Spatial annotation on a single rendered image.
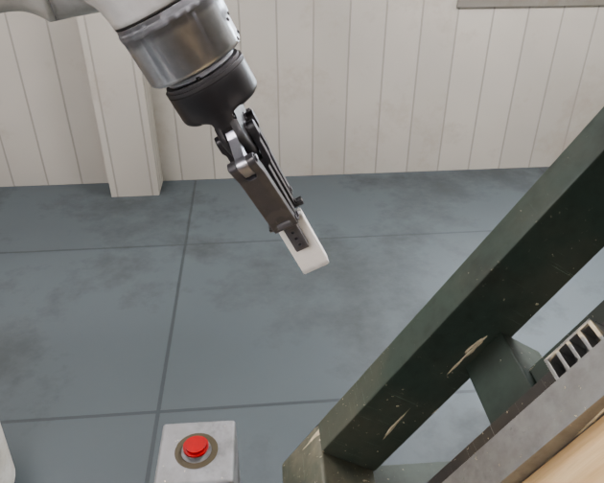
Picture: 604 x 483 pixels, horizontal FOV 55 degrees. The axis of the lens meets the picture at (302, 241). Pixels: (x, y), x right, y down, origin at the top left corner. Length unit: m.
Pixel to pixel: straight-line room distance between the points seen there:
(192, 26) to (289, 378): 2.02
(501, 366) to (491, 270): 0.14
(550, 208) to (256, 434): 1.62
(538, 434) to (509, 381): 0.17
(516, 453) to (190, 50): 0.52
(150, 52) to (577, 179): 0.53
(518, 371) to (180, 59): 0.59
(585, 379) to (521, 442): 0.10
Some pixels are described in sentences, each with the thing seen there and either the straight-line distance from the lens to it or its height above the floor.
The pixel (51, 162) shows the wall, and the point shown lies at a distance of 4.13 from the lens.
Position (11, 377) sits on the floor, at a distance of 2.67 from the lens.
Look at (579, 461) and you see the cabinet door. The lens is 0.67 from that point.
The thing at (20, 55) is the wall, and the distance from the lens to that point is 3.94.
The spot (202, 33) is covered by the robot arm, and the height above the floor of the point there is 1.59.
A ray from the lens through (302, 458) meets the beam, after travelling 1.05.
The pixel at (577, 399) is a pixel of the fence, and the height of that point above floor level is 1.25.
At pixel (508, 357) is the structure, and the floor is 1.14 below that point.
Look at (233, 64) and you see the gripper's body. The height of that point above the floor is 1.56.
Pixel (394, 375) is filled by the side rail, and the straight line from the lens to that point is 0.89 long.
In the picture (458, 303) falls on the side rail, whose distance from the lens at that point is 0.83.
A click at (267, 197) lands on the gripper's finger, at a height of 1.45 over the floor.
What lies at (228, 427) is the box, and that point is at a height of 0.93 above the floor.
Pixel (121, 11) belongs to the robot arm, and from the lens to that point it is 0.49.
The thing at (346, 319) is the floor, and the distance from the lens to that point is 2.68.
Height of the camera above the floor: 1.69
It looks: 32 degrees down
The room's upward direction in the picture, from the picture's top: straight up
